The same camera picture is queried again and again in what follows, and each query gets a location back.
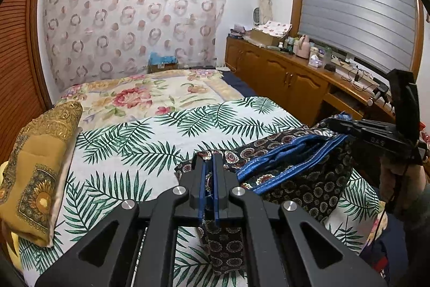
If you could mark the floral blanket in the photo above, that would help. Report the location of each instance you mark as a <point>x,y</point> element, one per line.
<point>141,95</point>

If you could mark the palm leaf print bedsheet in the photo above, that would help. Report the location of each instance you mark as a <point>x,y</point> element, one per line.
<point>134,145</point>

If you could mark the small white fan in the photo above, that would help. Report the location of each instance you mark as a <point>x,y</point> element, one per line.
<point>257,16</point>

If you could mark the blue plastic bag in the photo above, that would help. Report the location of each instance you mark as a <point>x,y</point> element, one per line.
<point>163,58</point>

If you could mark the wooden louvered wardrobe door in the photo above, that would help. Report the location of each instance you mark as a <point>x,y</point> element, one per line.
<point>16,55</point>

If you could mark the wooden cabinet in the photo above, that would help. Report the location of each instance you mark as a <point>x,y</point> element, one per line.
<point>285,71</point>

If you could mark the large cardboard box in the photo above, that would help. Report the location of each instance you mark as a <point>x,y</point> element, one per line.
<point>263,38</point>

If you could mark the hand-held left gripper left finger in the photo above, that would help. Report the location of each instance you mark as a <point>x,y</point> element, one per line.
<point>202,196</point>

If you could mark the navy circle-print pajama top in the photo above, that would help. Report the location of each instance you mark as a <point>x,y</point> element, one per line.
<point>302,186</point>

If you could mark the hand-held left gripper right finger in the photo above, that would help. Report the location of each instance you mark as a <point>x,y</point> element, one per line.
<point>216,199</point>

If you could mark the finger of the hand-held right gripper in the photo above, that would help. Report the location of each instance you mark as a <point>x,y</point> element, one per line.
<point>346,129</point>

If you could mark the person's right forearm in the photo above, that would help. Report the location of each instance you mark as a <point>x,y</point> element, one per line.
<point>423,203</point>

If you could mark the person's right hand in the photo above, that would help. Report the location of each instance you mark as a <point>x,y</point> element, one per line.
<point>391,186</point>

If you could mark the gold patterned pillow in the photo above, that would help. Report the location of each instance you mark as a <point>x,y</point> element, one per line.
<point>33,166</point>

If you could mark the white flower-print cloth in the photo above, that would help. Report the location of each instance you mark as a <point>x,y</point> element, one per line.
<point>275,28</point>

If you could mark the small cardboard box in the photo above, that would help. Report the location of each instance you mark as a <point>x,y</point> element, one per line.
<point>163,67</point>

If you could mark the pink jug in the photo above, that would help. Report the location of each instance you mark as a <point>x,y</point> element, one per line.
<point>302,46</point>

